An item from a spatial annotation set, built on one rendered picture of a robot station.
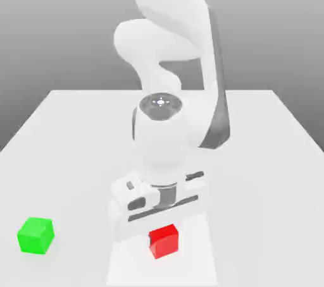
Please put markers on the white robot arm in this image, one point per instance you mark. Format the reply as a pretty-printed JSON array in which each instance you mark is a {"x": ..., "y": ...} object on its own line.
[{"x": 162, "y": 39}]

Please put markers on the small red cube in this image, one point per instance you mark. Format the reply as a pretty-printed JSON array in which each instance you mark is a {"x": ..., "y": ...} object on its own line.
[{"x": 165, "y": 241}]

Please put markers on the small green cube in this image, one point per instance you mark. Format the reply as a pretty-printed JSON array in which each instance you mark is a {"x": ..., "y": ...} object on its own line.
[{"x": 35, "y": 236}]

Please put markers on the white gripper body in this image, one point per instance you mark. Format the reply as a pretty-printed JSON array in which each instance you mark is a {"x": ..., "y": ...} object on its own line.
[{"x": 162, "y": 218}]

